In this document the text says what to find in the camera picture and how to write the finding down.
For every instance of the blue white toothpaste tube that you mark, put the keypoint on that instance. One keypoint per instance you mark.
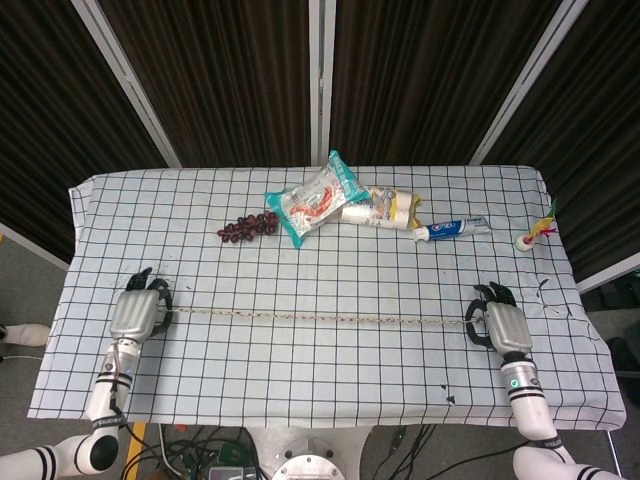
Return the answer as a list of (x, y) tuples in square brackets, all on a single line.
[(450, 230)]

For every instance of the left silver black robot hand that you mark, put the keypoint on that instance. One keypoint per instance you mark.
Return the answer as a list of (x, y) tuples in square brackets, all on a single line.
[(132, 315)]

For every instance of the white shoe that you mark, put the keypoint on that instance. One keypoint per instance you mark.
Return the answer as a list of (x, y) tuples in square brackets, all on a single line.
[(25, 334)]

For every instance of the green circuit board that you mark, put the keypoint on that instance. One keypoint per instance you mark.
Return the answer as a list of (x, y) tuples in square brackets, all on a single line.
[(232, 452)]

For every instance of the white robot torso base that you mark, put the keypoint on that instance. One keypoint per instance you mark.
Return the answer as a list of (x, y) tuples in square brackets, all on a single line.
[(310, 455)]

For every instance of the colourful feather shuttlecock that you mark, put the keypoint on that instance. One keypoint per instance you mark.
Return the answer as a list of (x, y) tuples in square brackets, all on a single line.
[(537, 231)]

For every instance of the dark red grape bunch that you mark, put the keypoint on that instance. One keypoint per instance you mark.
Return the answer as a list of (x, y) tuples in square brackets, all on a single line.
[(247, 226)]

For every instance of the teal snack packet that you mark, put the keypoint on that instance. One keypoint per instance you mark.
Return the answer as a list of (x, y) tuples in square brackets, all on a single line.
[(312, 202)]

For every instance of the white partition frame post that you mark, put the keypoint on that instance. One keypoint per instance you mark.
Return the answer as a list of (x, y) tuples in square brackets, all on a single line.
[(125, 80), (322, 80), (530, 80)]

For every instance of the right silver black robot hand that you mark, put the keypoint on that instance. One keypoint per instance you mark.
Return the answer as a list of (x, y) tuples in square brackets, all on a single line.
[(507, 330)]

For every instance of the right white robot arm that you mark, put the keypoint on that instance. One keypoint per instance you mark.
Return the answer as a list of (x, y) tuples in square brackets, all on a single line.
[(530, 400)]

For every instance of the white black checked tablecloth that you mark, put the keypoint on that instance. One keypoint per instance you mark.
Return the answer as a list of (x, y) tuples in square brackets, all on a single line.
[(325, 370)]

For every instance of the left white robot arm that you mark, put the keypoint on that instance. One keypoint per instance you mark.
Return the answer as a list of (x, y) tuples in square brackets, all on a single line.
[(107, 390)]

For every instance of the white partition base rail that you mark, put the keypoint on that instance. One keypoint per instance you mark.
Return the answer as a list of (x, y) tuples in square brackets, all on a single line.
[(30, 245), (610, 279)]

